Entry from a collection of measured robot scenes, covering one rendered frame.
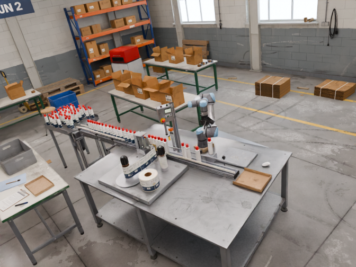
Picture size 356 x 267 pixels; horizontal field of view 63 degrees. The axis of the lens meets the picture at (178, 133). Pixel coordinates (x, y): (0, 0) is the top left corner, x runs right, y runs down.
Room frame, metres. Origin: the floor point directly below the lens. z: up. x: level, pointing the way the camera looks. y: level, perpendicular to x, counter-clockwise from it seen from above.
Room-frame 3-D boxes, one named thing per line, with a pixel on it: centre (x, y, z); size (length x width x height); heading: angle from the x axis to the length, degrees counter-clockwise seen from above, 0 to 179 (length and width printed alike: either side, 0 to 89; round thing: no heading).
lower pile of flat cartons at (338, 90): (5.73, -3.51, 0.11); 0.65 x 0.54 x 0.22; 33
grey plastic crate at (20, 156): (3.67, 2.34, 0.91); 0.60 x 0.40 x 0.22; 40
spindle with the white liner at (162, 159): (2.72, 0.22, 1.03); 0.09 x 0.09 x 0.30
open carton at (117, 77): (6.28, 1.01, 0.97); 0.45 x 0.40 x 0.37; 128
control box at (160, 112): (3.12, 0.11, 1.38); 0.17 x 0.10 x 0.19; 103
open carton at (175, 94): (4.88, -0.02, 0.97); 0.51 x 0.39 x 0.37; 132
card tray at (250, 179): (2.31, -0.65, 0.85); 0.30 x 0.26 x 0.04; 48
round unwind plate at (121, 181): (2.66, 0.62, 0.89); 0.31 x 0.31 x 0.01
